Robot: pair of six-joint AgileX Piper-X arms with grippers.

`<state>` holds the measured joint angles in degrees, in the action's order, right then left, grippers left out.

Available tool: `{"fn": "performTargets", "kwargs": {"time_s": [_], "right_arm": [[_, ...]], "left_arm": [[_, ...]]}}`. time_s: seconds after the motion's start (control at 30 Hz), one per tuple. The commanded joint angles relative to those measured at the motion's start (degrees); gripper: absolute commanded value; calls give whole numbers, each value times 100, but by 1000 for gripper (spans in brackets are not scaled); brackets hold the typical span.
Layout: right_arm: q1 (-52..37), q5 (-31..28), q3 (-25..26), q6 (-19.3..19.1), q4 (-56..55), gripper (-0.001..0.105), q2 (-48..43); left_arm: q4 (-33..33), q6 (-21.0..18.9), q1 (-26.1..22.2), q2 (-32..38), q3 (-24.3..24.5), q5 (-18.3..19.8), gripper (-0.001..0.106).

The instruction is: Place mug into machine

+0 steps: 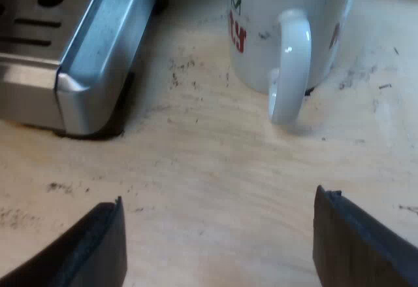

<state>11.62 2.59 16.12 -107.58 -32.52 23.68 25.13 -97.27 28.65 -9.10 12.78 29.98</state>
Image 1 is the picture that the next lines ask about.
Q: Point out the steel espresso machine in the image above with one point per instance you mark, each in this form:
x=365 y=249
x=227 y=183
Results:
x=81 y=45

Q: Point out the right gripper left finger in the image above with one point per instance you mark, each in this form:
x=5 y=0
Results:
x=88 y=251

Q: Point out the white mug with red and black print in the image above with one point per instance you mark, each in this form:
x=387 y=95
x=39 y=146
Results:
x=294 y=25

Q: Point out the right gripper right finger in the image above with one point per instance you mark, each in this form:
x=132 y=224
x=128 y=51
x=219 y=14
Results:
x=352 y=244

